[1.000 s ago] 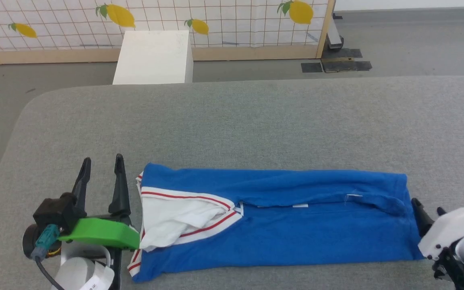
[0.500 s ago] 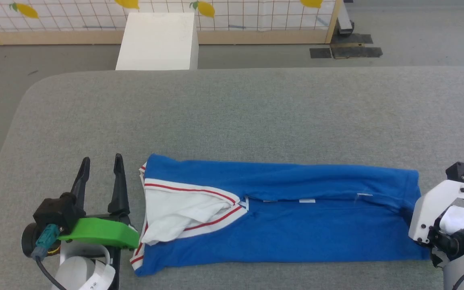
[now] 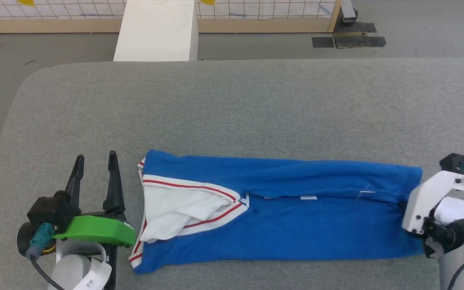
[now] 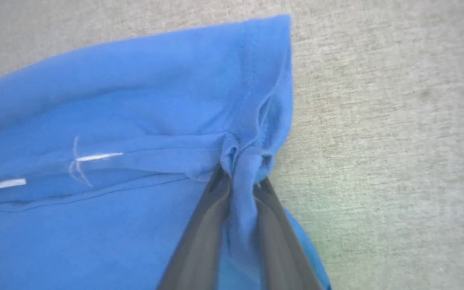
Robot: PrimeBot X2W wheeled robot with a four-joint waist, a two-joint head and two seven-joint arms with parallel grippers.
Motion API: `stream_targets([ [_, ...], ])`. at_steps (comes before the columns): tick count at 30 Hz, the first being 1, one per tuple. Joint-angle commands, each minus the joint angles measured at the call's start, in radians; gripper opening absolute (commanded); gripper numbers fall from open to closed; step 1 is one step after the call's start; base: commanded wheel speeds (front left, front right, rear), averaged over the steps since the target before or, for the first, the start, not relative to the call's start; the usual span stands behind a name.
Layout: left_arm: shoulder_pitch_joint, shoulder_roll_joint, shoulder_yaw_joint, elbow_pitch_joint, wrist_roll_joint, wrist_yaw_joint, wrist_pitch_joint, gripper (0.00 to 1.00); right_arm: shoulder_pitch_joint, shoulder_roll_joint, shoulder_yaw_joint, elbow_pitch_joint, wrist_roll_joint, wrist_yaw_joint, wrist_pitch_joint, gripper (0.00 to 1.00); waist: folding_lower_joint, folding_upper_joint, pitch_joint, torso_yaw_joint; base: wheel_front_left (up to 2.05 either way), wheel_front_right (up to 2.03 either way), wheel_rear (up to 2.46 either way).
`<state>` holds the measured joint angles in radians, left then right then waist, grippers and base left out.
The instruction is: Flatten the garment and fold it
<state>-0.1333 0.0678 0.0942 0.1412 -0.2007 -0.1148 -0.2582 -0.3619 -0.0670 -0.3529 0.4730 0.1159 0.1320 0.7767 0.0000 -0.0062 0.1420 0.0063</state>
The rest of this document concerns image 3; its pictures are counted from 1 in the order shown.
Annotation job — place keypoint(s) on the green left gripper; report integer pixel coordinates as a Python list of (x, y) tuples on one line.
[(95, 230)]

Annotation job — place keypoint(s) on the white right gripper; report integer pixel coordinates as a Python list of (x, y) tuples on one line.
[(429, 197)]

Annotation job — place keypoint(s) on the blue white red-striped garment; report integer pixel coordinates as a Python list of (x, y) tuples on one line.
[(296, 233)]

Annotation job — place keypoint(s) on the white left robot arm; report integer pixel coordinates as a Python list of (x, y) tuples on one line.
[(71, 270)]

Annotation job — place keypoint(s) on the white rectangular box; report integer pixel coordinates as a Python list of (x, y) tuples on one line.
[(155, 32)]

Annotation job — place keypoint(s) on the large black floor mat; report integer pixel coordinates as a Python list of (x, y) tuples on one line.
[(361, 42)]

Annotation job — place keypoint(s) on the black floor mat under foot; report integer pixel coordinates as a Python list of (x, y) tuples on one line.
[(355, 27)]

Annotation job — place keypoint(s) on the small dark floor mat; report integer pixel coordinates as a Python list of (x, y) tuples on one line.
[(322, 42)]

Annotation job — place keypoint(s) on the grey metal screen foot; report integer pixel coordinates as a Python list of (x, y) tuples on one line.
[(349, 11)]

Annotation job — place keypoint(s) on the lemon print grid cloth screen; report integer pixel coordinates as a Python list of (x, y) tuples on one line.
[(256, 9)]

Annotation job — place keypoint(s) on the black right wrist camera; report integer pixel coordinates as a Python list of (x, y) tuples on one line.
[(453, 162)]

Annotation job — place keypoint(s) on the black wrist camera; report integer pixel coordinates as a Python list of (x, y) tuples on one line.
[(453, 162), (50, 209)]

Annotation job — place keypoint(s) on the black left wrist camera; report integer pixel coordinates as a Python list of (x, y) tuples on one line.
[(50, 209)]

